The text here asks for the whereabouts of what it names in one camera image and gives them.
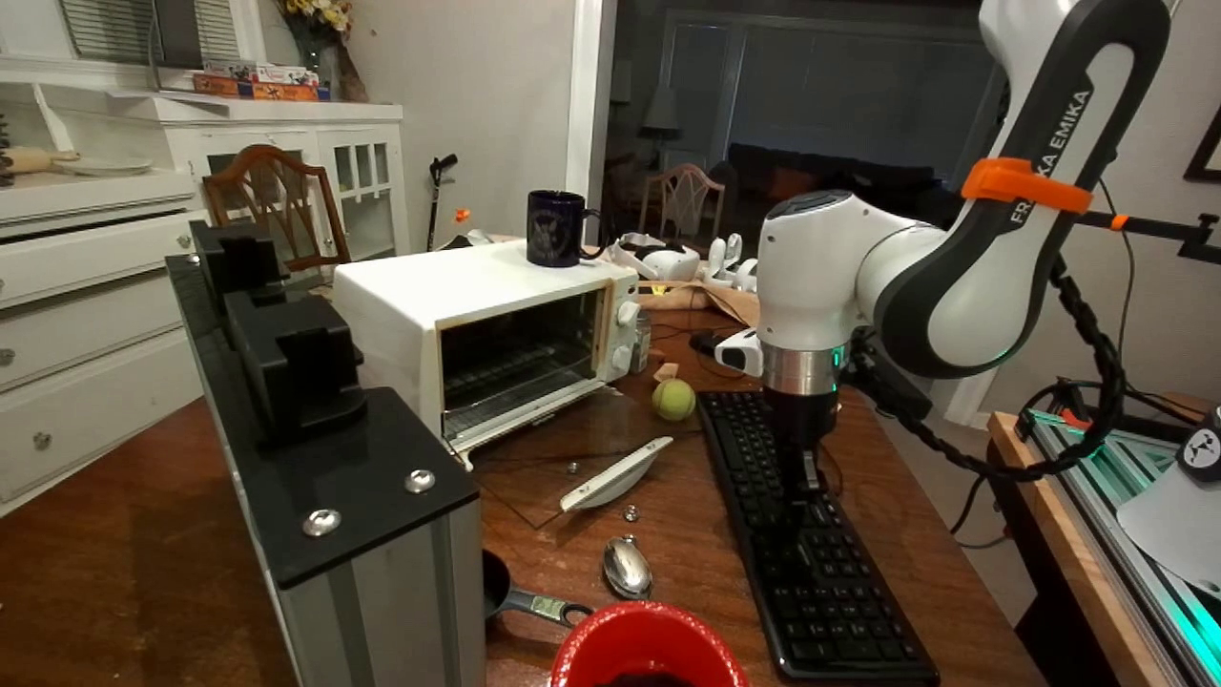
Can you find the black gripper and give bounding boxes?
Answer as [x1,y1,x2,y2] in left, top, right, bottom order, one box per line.
[766,387,847,548]

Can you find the black computer keyboard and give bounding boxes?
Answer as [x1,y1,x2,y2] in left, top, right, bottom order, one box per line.
[693,387,941,687]

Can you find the green apple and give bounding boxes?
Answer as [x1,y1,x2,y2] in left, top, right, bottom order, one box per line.
[648,375,702,426]

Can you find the metal spoon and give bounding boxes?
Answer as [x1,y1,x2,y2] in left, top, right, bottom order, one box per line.
[599,532,656,603]

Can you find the red bowl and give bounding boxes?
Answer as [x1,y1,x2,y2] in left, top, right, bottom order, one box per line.
[546,599,750,687]

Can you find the white game controllers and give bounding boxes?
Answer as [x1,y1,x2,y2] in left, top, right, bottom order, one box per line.
[634,228,766,296]

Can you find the wooden side table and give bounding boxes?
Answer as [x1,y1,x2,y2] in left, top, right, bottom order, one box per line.
[984,408,1194,687]

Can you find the black measuring cup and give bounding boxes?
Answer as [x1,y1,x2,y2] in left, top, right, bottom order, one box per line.
[475,547,599,646]

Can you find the dark wooden dining chair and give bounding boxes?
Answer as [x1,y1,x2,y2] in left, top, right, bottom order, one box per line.
[634,155,733,254]

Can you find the dark blue mug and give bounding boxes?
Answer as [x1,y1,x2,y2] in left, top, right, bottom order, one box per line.
[521,186,604,271]

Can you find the white toaster oven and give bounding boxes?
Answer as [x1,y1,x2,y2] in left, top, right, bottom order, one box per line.
[328,242,656,467]

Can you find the black round knob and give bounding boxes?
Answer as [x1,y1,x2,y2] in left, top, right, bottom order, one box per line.
[1176,408,1221,483]

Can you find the small orange bottle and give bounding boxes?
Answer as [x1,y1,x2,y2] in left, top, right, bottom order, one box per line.
[447,203,479,253]

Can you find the black upright stick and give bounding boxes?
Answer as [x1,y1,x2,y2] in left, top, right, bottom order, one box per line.
[423,149,460,253]

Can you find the white hutch cabinet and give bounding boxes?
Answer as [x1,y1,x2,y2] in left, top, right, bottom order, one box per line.
[0,55,412,263]

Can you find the brown wooden chair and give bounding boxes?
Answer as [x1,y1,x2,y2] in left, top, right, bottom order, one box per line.
[198,142,356,273]

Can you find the vase with yellow flowers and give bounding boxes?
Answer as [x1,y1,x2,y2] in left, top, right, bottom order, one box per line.
[278,0,367,104]

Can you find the orange basket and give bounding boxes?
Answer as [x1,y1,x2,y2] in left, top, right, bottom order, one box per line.
[186,62,325,107]

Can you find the white drawer dresser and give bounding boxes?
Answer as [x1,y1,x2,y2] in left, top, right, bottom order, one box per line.
[0,169,204,518]

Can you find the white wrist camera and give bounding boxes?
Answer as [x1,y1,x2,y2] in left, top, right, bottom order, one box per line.
[712,326,772,380]

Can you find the glass oven door white handle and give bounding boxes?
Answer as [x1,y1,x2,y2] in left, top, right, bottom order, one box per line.
[469,387,679,535]

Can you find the aluminium frame green light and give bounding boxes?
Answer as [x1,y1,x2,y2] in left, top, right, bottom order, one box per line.
[1022,408,1221,687]

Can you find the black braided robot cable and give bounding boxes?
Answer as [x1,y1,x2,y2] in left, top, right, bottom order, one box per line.
[847,258,1131,483]

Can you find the thin black cable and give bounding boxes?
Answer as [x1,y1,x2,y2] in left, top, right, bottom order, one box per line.
[1092,182,1145,396]

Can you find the orange strap clip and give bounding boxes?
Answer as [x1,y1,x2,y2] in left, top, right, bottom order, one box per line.
[956,153,1100,219]

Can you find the grey aluminium post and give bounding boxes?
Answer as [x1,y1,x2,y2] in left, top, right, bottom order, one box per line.
[165,253,489,687]

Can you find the dark picture frame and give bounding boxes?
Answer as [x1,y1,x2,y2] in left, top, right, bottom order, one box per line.
[1184,104,1221,186]

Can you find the black mount bracket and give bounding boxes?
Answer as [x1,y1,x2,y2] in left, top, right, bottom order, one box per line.
[186,221,370,451]

